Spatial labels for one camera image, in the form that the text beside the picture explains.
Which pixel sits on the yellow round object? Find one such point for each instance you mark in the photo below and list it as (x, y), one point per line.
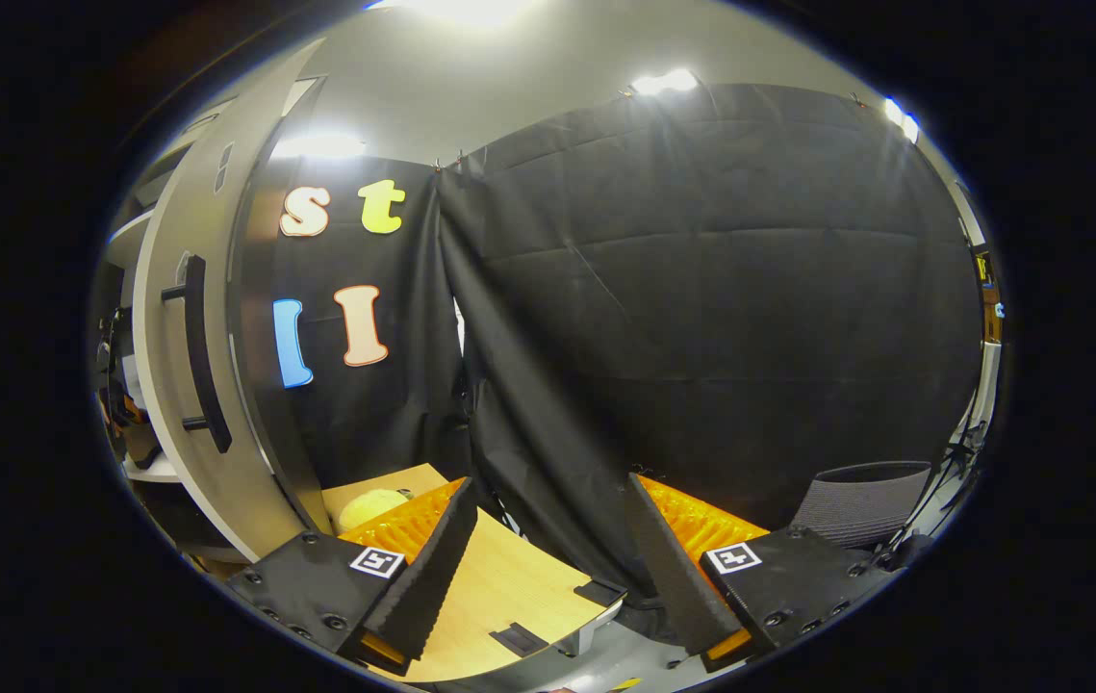
(369, 508)

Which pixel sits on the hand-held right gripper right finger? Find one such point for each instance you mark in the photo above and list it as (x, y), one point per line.
(673, 577)

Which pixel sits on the ceiling light panel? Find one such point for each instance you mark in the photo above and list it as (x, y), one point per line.
(902, 117)
(461, 10)
(665, 82)
(317, 146)

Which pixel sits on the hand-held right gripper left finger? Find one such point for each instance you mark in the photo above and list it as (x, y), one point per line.
(432, 577)

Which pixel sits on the white cabinet door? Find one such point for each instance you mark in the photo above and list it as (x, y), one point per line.
(172, 404)

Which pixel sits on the grey mesh office chair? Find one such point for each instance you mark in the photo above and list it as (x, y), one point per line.
(865, 500)

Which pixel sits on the black backdrop cloth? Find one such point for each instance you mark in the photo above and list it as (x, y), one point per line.
(701, 318)
(403, 385)

